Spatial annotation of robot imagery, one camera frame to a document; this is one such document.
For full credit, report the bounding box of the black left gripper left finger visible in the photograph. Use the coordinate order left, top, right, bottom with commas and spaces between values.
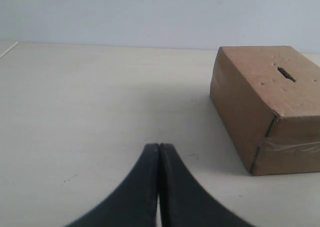
68, 143, 160, 227

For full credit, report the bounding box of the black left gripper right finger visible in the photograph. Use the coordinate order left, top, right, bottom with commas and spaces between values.
158, 143, 252, 227

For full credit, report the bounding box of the brown cardboard slotted box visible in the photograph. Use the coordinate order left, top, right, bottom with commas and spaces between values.
210, 46, 320, 176

